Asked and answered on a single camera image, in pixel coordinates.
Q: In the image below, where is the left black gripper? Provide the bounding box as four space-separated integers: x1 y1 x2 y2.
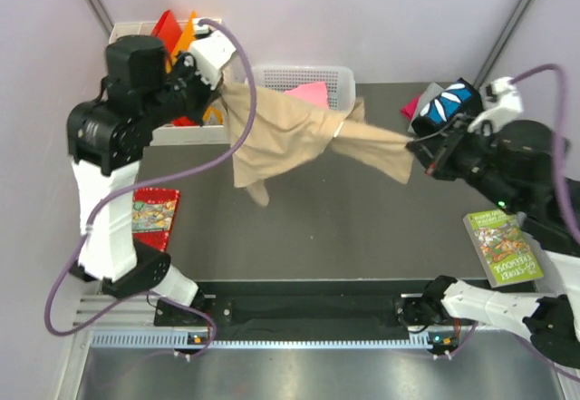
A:
140 51 221 131

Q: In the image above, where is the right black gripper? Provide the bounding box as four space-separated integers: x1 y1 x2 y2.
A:
406 113 524 217

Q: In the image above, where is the beige t shirt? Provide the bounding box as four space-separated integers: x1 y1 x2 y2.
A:
233 87 413 207

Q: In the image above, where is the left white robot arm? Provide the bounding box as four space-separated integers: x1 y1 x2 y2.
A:
66 34 223 325

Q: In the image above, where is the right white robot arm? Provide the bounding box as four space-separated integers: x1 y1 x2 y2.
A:
406 118 579 368

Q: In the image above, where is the white file organizer rack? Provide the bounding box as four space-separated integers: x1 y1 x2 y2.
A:
109 21 229 147

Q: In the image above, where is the orange clip file folder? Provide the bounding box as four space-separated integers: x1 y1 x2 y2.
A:
164 11 224 127

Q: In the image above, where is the grey folded t shirt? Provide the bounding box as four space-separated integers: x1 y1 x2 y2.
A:
407 83 444 134

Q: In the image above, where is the magenta folded t shirt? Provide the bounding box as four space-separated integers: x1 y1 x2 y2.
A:
401 94 422 121

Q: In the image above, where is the red clip file folder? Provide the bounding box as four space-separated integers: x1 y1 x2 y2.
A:
150 9 181 42

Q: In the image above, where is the green treehouse book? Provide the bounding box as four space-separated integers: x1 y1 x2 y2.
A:
463 210 544 288

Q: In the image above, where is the red illustrated book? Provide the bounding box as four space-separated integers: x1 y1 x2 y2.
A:
131 187 181 251

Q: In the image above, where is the pink t shirt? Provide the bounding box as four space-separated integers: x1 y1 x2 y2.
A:
285 82 330 109

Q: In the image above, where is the white perforated plastic basket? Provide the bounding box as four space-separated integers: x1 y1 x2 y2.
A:
252 64 356 112

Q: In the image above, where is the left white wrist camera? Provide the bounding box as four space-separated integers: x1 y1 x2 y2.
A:
188 20 237 89

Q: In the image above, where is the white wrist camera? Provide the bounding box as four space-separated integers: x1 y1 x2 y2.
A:
188 20 237 89
468 77 523 135

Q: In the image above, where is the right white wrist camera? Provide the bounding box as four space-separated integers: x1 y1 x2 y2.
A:
468 77 523 135

